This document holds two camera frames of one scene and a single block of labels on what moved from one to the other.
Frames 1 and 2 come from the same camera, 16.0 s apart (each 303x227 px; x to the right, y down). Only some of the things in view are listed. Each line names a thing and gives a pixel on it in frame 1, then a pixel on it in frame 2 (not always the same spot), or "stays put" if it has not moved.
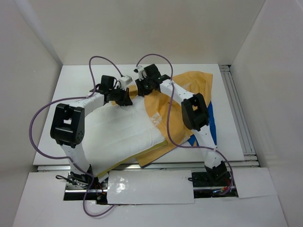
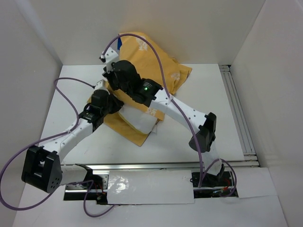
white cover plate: x=149 y=187 stays put
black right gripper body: x=144 y=85 to x=112 y=78
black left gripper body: x=118 y=89 to x=112 y=106
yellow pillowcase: x=168 y=111 to x=152 y=61
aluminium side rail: x=250 y=159 stays put
